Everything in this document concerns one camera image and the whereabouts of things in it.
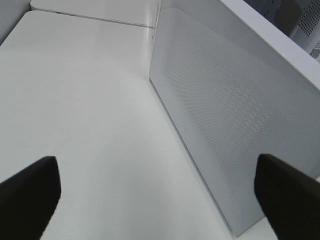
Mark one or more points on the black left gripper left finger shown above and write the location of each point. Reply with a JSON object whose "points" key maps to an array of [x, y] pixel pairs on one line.
{"points": [[28, 200]]}

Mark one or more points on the white microwave door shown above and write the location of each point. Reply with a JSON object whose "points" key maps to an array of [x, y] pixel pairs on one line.
{"points": [[236, 87]]}

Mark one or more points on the white microwave oven body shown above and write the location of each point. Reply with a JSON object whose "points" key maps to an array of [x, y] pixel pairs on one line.
{"points": [[297, 19]]}

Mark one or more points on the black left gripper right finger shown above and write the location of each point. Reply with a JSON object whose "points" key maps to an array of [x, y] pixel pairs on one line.
{"points": [[289, 199]]}

